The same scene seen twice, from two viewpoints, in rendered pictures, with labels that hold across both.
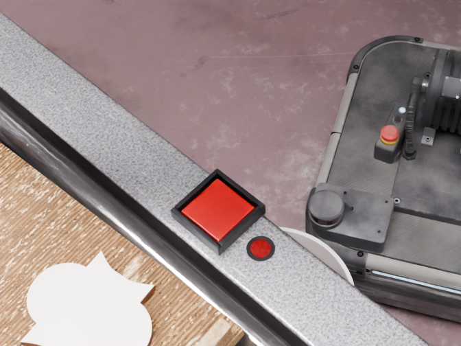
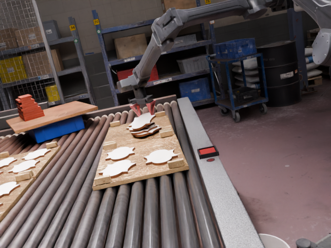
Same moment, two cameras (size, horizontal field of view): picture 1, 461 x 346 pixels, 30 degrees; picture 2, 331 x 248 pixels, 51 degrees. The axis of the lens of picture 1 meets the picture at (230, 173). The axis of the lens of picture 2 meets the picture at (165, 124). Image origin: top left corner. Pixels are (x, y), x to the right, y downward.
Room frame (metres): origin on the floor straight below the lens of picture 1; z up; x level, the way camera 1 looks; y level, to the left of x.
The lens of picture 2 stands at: (-0.54, -0.72, 1.41)
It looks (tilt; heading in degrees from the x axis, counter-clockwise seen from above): 15 degrees down; 41
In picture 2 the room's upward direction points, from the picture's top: 12 degrees counter-clockwise
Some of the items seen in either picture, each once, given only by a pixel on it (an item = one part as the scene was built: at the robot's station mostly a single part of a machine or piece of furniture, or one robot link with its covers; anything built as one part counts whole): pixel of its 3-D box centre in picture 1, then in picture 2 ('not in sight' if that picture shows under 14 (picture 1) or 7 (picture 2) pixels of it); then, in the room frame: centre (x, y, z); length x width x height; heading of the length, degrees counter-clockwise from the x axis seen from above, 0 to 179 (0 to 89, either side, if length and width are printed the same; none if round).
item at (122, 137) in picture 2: not in sight; (138, 131); (0.70, 0.56, 0.93); 0.41 x 0.35 x 0.02; 43
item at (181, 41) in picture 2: not in sight; (176, 42); (4.22, 2.85, 1.16); 0.60 x 0.40 x 0.15; 139
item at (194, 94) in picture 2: not in sight; (193, 88); (4.37, 2.78, 0.32); 0.50 x 0.41 x 0.37; 133
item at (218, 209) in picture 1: (218, 211); (207, 152); (0.51, 0.02, 0.92); 0.06 x 0.06 x 0.01; 40
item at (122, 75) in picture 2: not in sight; (137, 75); (3.70, 3.39, 0.78); 0.66 x 0.45 x 0.28; 136
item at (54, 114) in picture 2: not in sight; (49, 114); (0.68, 1.32, 1.03); 0.50 x 0.50 x 0.02; 69
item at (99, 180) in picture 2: not in sight; (102, 180); (0.16, 0.24, 0.95); 0.06 x 0.02 x 0.03; 133
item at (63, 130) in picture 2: not in sight; (54, 125); (0.65, 1.26, 0.97); 0.31 x 0.31 x 0.10; 69
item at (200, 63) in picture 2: not in sight; (193, 63); (4.39, 2.69, 0.76); 0.50 x 0.36 x 0.24; 142
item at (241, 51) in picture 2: not in sight; (235, 48); (3.90, 1.63, 0.96); 0.50 x 0.38 x 0.21; 61
